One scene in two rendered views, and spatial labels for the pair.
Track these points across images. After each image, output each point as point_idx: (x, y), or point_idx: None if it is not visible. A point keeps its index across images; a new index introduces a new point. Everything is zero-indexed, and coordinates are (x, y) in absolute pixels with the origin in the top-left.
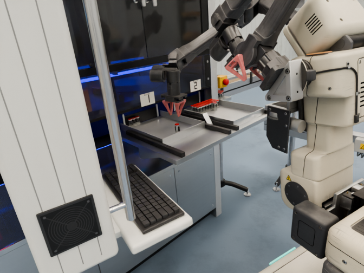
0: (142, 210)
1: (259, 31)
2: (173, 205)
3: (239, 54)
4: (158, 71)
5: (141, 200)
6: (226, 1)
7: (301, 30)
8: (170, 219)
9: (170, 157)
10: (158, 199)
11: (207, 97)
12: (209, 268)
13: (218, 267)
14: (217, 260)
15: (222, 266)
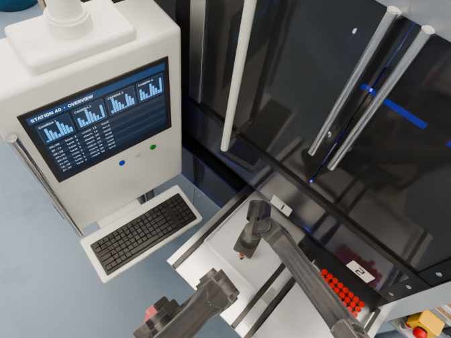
0: (110, 240)
1: (143, 337)
2: (113, 264)
3: (147, 312)
4: (251, 210)
5: (125, 237)
6: (203, 286)
7: None
8: (101, 263)
9: (174, 254)
10: (125, 251)
11: (384, 298)
12: (223, 322)
13: (225, 331)
14: (233, 330)
15: (226, 336)
